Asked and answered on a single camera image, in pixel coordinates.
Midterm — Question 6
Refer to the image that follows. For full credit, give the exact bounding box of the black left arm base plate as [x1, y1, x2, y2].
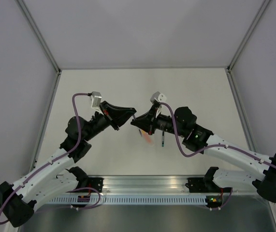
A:
[70, 177, 104, 194]

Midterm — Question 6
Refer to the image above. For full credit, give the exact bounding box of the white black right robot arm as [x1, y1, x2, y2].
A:
[131, 103, 276, 203]

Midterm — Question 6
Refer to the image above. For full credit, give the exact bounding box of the right aluminium frame post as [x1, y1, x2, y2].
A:
[226, 0, 273, 73]

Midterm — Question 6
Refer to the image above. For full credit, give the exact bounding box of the white slotted cable duct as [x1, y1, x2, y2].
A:
[48, 194, 207, 205]

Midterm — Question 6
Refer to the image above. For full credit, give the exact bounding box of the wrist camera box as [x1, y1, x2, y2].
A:
[90, 91, 102, 113]
[150, 91, 167, 116]

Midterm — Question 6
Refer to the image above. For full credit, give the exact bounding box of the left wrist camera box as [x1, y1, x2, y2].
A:
[90, 91, 102, 113]

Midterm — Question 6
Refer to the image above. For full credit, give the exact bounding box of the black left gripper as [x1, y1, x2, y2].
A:
[84, 101, 138, 142]

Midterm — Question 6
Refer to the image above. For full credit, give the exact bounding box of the left aluminium frame post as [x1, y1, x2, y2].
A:
[15, 0, 61, 74]

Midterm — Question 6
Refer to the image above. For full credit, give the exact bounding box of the aluminium frame post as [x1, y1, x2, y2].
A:
[15, 0, 61, 74]
[226, 0, 273, 73]

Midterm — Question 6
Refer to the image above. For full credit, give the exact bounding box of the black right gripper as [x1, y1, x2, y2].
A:
[131, 104, 186, 137]

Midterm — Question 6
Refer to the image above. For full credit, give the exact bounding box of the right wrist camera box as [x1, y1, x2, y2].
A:
[150, 91, 167, 116]

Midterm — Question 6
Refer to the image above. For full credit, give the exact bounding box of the orange highlighter pen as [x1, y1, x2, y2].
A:
[143, 133, 154, 145]

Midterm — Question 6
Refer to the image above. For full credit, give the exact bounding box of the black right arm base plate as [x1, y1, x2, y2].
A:
[185, 177, 232, 193]

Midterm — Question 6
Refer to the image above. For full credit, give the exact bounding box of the aluminium mounting rail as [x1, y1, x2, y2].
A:
[55, 175, 276, 194]

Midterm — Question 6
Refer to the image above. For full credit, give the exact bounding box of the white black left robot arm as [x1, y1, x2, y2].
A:
[0, 101, 136, 228]

